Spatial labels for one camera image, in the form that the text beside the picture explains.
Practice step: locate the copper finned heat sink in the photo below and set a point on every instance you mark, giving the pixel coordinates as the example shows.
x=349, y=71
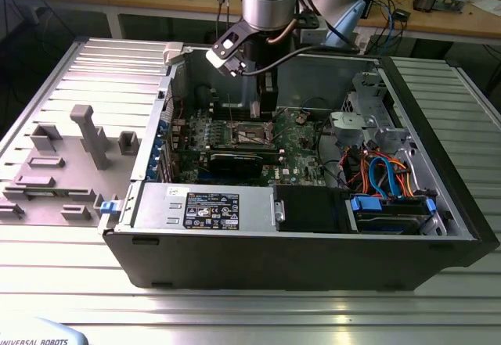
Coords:
x=426, y=1

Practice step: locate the grey parts rack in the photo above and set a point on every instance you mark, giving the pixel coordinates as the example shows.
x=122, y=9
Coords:
x=78, y=188

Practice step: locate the blue expansion slot retainer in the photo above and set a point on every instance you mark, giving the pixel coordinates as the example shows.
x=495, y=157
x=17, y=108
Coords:
x=157, y=148

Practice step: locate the round coin battery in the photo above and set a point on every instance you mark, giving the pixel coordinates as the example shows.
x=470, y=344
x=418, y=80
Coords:
x=301, y=117

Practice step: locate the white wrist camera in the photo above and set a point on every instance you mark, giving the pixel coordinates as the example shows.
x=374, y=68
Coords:
x=221, y=58

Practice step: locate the white paper sheet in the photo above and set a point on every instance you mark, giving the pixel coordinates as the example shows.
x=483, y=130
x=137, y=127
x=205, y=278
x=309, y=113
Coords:
x=489, y=6

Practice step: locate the black disk bay box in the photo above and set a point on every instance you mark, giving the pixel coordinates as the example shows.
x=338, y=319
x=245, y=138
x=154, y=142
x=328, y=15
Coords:
x=305, y=208

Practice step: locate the green RAM stick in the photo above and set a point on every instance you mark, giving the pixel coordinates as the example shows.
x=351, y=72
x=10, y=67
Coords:
x=55, y=193

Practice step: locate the silver metal drive cage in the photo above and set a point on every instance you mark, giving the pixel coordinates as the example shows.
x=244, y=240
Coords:
x=348, y=126

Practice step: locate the CPU socket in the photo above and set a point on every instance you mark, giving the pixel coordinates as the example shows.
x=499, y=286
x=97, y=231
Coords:
x=248, y=134

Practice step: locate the blue case latch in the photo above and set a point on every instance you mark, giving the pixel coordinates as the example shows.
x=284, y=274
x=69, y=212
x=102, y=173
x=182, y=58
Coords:
x=109, y=207

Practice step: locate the silver power supply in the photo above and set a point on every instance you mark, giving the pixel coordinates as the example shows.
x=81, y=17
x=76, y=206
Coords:
x=164, y=208

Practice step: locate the small black box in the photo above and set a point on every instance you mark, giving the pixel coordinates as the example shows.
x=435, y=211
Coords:
x=401, y=14

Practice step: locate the black graphics card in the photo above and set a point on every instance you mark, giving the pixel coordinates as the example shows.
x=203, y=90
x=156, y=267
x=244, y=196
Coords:
x=235, y=165

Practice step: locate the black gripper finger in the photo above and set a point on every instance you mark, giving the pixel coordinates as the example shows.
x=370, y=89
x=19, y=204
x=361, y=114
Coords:
x=272, y=94

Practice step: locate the grey plastic case latch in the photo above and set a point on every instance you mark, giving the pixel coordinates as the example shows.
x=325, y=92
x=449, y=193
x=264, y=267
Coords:
x=172, y=52

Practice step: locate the hard disk in blue carrier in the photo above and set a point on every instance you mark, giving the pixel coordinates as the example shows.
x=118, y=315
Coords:
x=391, y=220

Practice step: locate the black PC case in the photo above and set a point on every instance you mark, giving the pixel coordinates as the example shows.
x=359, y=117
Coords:
x=274, y=263

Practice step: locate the wooden desk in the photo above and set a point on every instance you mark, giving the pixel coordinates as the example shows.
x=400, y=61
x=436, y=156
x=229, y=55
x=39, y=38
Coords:
x=176, y=2

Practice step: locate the grey electronic device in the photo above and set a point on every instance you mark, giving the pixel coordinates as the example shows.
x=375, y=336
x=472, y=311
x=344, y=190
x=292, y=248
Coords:
x=450, y=2

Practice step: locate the green motherboard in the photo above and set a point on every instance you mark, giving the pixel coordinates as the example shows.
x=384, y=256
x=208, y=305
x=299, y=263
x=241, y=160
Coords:
x=297, y=153

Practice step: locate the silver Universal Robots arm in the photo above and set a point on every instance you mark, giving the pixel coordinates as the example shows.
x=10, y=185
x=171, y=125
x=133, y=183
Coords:
x=268, y=4

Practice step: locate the pale blue teach pendant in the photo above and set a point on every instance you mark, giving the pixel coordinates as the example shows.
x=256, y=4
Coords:
x=39, y=333

